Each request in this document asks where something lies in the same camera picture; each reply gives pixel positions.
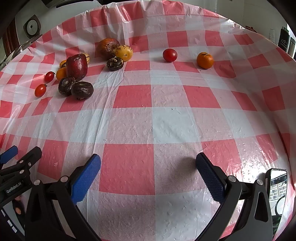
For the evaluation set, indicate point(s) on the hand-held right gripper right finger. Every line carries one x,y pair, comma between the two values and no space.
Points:
209,176

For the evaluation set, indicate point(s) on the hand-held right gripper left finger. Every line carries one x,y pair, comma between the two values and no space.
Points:
89,176

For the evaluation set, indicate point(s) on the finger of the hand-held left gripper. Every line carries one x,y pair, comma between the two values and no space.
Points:
31,160
9,154

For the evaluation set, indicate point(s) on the large orange mandarin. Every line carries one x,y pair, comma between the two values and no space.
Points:
205,60

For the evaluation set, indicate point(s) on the small striped orange fruit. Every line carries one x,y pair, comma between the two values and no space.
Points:
86,58

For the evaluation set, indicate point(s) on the person's left hand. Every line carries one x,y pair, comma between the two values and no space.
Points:
18,210

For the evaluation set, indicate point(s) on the red white checked tablecloth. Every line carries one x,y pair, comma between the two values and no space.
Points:
134,129

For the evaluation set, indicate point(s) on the red cherry tomato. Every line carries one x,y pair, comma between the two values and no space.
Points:
49,76
40,90

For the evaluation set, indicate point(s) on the dark purple passion fruit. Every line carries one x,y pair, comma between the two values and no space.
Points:
115,64
82,90
66,86

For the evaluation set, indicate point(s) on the small orange mandarin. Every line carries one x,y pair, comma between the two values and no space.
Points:
60,74

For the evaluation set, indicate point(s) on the dark red apple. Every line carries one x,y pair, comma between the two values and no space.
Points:
77,66

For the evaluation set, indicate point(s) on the large red tomato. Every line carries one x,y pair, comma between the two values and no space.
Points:
170,55

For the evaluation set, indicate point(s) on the yellow speckled round fruit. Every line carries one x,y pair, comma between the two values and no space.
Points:
124,53

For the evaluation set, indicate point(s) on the brown spotted orange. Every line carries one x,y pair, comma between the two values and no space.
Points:
106,47

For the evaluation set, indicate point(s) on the grey device with round dial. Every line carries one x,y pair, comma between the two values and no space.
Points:
31,26

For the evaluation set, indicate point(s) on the silver metal cup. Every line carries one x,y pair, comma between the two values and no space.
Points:
293,47

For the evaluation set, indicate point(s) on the white paper card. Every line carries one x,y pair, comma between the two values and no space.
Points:
271,35

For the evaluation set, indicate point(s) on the dark container with diamond logo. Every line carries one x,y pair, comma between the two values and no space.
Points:
284,39

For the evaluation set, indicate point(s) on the brown wooden frame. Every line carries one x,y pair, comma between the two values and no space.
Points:
10,39

